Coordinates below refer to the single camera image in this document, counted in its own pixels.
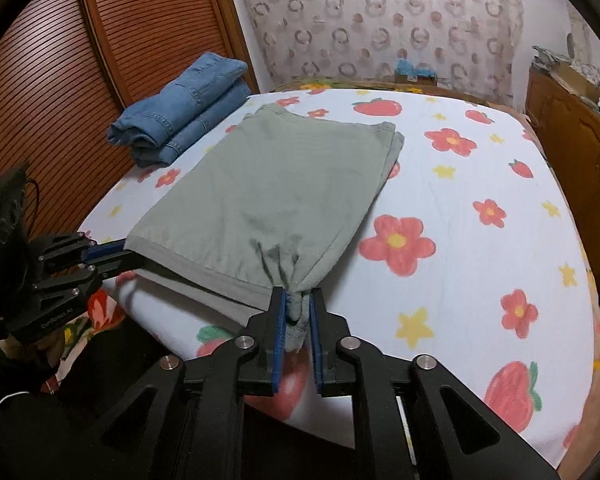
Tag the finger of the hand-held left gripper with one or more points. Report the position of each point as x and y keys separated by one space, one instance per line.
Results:
x=105 y=251
x=125 y=266

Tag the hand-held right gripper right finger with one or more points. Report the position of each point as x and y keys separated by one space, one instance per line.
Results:
x=316 y=340

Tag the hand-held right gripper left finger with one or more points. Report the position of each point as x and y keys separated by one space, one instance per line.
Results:
x=279 y=330

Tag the grey-green pants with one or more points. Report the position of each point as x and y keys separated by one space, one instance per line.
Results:
x=260 y=195

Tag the strawberry printed white sheet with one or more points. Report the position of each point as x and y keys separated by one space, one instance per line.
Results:
x=455 y=270

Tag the wooden louvered wardrobe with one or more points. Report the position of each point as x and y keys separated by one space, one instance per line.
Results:
x=80 y=60

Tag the folded blue jeans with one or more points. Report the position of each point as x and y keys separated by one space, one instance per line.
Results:
x=190 y=95

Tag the small cardboard box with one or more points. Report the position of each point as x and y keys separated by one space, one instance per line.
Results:
x=420 y=80

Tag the long wooden cabinet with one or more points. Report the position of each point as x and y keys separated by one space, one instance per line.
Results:
x=575 y=150

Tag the circle patterned sheer curtain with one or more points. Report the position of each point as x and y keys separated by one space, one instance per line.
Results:
x=380 y=20

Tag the open cardboard box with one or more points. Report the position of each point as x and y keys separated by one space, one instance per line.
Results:
x=572 y=82

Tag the stack of folded cloths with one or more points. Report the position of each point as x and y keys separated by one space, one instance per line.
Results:
x=550 y=55

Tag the floral printed cloth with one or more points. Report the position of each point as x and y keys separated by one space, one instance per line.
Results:
x=592 y=72

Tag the tied cream curtain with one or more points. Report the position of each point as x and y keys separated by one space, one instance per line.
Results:
x=577 y=32

